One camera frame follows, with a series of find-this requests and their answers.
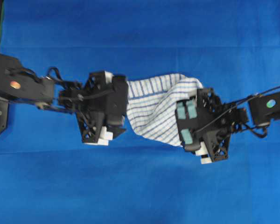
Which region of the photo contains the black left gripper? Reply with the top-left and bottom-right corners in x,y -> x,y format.
77,71 -> 113,146

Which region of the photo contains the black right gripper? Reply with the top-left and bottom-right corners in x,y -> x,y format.
194,88 -> 230,164

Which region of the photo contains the blue striped white towel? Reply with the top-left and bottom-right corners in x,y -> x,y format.
126,73 -> 203,147

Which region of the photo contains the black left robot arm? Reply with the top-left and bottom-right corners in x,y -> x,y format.
0,54 -> 116,145

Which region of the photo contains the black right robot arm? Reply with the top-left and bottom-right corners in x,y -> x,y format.
185,88 -> 280,164

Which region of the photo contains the blue table cloth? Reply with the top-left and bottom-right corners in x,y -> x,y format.
0,0 -> 280,224

